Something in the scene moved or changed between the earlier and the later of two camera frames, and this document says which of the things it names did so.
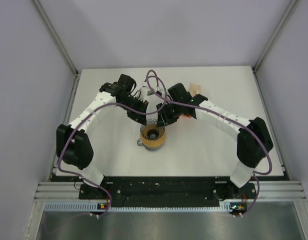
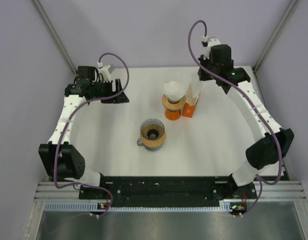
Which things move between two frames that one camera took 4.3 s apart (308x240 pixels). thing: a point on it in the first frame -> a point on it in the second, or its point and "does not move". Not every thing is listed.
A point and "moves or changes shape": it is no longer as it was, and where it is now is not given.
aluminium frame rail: x=285 y=190 does not move
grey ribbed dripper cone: x=150 y=131 does not move
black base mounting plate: x=166 y=192 does not move
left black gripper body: x=135 y=103 -> x=104 y=89
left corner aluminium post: x=56 y=36 does not move
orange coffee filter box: x=194 y=89 moves or changes shape
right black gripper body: x=170 y=113 -> x=203 y=75
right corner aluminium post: x=274 y=36 does not move
